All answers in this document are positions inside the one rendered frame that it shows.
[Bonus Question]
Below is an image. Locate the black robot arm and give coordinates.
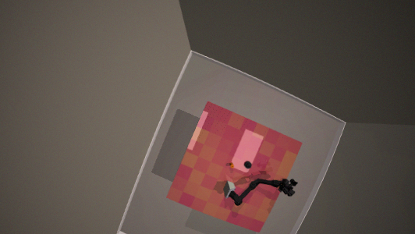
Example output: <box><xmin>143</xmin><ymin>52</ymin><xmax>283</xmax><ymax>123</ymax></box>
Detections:
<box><xmin>229</xmin><ymin>178</ymin><xmax>295</xmax><ymax>206</ymax></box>

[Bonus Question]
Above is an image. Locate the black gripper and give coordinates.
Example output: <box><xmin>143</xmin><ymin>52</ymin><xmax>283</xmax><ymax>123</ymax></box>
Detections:
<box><xmin>282</xmin><ymin>179</ymin><xmax>297</xmax><ymax>194</ymax></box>

